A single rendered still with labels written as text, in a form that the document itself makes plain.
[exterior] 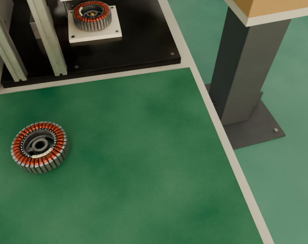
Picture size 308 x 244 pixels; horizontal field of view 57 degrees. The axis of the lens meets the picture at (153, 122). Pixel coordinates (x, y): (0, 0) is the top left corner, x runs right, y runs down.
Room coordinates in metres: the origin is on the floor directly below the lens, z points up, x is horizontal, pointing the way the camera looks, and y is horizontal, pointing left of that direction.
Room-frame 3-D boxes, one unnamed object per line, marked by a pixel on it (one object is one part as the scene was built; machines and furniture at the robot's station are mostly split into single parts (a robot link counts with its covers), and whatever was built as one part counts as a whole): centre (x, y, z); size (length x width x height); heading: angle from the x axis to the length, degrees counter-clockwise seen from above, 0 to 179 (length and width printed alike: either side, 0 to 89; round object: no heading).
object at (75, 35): (0.75, 0.18, 0.78); 0.15 x 0.15 x 0.01; 12
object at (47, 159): (0.32, 0.24, 0.77); 0.11 x 0.11 x 0.04
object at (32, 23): (0.72, 0.32, 0.80); 0.08 x 0.05 x 0.06; 12
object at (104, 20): (0.75, 0.18, 0.80); 0.11 x 0.11 x 0.04
